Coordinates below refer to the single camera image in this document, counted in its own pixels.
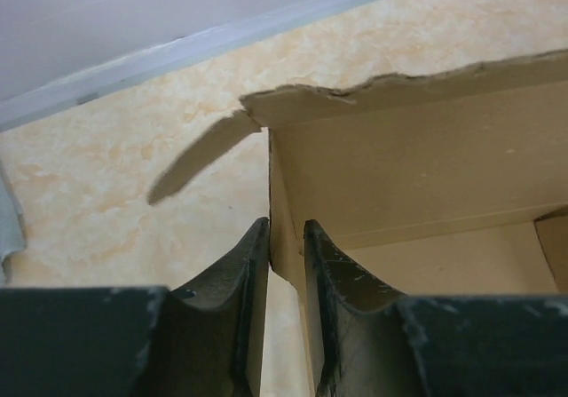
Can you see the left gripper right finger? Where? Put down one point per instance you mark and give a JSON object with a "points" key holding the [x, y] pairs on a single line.
{"points": [[370, 339]]}

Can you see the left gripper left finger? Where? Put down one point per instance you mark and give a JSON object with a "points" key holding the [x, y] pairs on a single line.
{"points": [[204, 338]]}

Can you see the brown cardboard box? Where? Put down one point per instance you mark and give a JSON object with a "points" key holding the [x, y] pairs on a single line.
{"points": [[452, 184]]}

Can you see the grey folded cloth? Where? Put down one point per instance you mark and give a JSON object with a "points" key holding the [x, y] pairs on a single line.
{"points": [[13, 235]]}

